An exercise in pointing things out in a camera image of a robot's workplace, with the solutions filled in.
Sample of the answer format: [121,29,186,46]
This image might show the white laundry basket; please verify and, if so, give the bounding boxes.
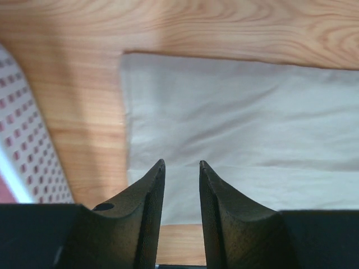
[1,47,74,203]

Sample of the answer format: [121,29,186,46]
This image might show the pink t shirt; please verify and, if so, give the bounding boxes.
[0,170,17,203]

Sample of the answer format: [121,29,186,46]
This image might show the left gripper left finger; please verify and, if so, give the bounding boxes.
[1,160,165,268]

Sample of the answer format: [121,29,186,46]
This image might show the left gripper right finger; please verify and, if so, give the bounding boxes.
[199,161,358,268]

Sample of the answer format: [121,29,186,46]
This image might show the beige t shirt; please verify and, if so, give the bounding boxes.
[119,53,358,225]

